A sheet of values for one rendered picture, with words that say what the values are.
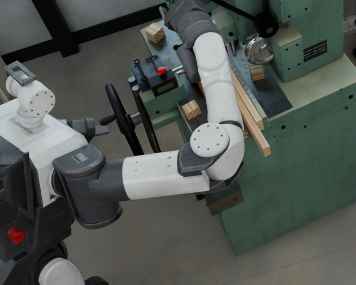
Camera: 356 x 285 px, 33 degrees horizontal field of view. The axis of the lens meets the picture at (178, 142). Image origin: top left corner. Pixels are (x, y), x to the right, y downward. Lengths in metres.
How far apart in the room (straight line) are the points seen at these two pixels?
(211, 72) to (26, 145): 0.43
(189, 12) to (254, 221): 1.15
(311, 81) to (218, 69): 0.74
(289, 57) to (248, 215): 0.77
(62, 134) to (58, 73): 2.09
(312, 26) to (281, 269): 1.08
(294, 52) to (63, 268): 0.87
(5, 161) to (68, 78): 2.13
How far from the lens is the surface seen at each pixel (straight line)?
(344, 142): 2.25
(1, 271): 1.58
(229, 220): 2.32
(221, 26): 1.85
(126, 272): 2.68
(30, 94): 1.34
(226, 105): 1.27
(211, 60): 1.32
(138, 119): 2.01
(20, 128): 1.42
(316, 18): 1.89
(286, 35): 1.77
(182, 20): 1.46
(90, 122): 1.85
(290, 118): 1.97
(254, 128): 1.75
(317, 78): 2.02
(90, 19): 3.48
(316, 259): 2.57
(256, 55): 1.83
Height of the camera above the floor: 2.36
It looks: 53 degrees down
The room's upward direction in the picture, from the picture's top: 22 degrees counter-clockwise
